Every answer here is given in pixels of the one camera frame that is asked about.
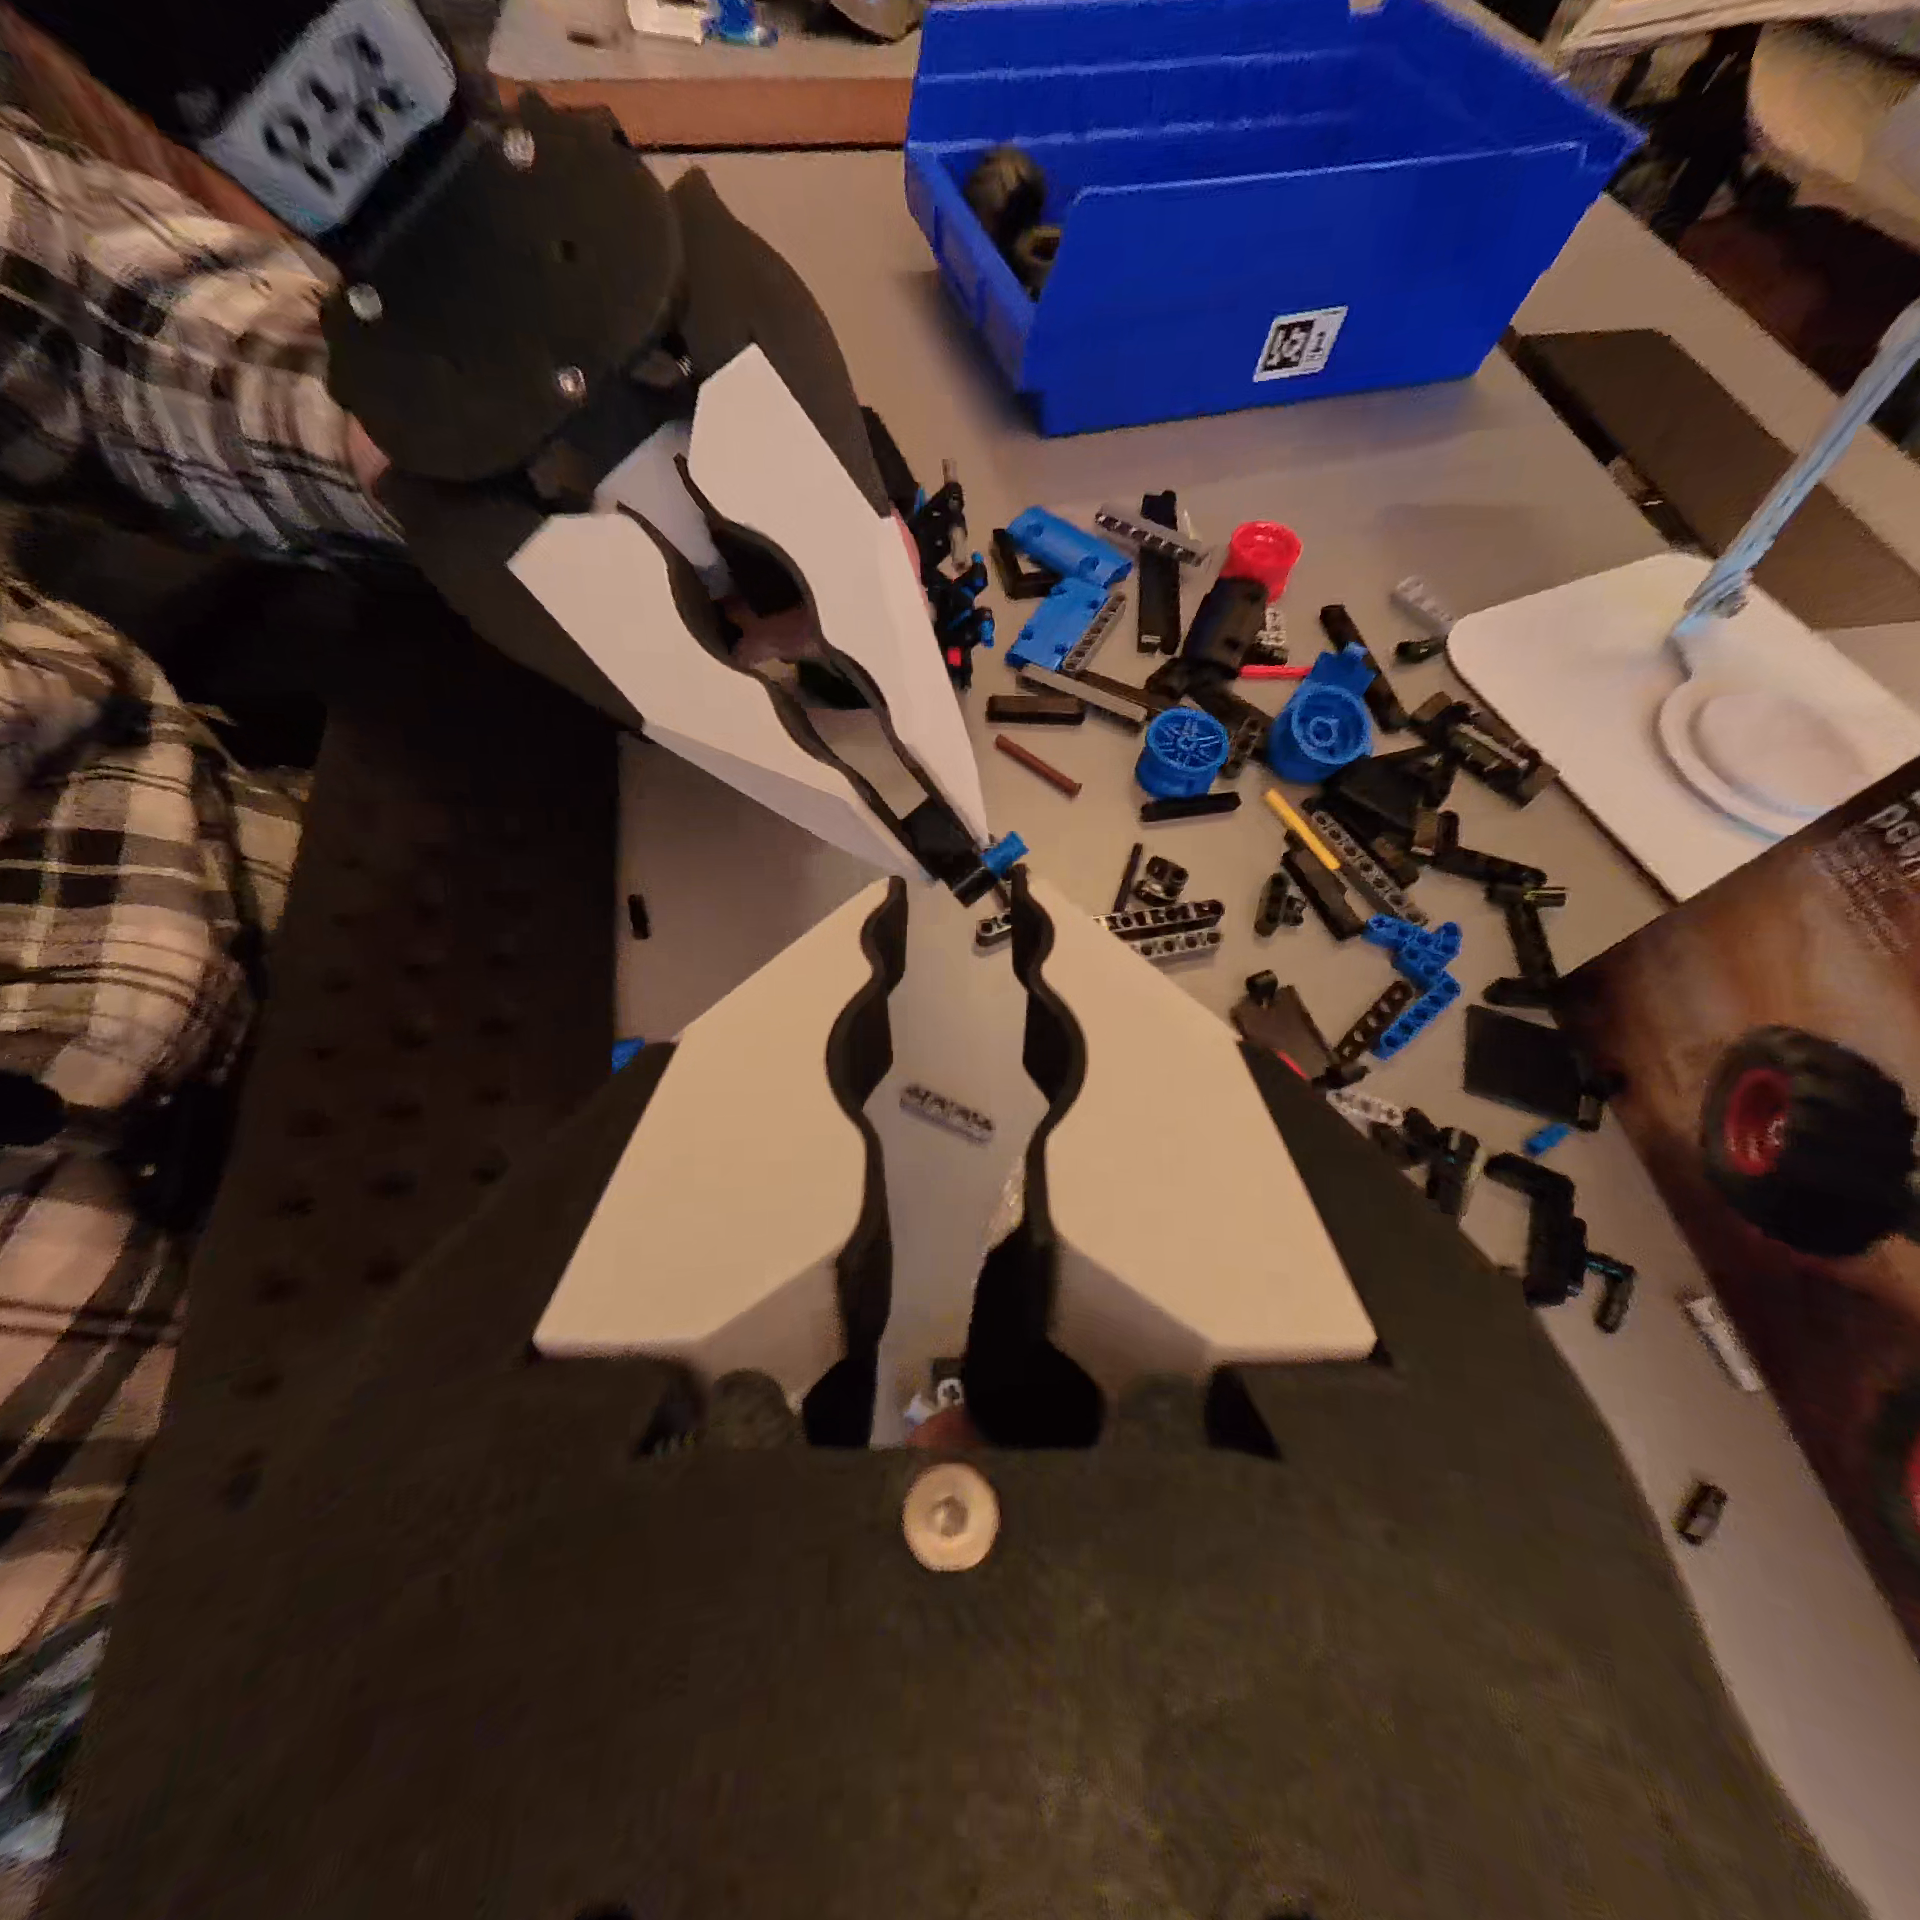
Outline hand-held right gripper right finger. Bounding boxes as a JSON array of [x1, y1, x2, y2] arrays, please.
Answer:
[[963, 863, 1382, 1452]]

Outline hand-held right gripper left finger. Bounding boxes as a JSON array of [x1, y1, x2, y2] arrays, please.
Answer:
[[535, 872, 914, 1452]]

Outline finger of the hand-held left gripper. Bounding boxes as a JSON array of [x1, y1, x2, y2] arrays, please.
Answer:
[[508, 510, 941, 888], [677, 345, 995, 844]]

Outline partly built toy chassis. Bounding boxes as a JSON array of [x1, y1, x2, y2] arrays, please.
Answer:
[[903, 457, 995, 693]]

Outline black toy connector piece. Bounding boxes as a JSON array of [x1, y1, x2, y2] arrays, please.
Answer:
[[905, 799, 1010, 901]]

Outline black square toy panel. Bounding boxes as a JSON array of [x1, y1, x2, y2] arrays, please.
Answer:
[[1464, 1002, 1609, 1126], [1233, 972, 1366, 1084]]

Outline blue curved toy panel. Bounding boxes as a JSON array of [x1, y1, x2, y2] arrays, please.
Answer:
[[1005, 510, 1136, 586], [1010, 575, 1128, 672]]

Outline wooden background table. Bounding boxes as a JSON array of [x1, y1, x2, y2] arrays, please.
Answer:
[[489, 0, 916, 150]]

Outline pile of black toy beams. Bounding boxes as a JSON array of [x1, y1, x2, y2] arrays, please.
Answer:
[[982, 489, 1634, 1337]]

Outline black dimpled mat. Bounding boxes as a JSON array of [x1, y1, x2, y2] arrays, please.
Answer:
[[182, 663, 623, 1502]]

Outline black toy cylinder piece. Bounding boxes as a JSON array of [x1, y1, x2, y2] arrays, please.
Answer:
[[1188, 575, 1276, 672]]

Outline blue spoked toy wheel rim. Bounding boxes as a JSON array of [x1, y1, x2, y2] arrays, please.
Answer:
[[1133, 704, 1233, 799]]

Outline printed toy truck box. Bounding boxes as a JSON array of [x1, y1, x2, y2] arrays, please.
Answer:
[[1553, 754, 1920, 1652]]

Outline white toy axle pin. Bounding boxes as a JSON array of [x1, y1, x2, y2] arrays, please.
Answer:
[[1681, 1291, 1766, 1396]]

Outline blue storage bin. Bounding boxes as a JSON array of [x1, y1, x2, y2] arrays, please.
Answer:
[[903, 0, 1644, 434]]

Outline person's plaid shirt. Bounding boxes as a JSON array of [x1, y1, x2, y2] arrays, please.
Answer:
[[0, 107, 410, 1652]]

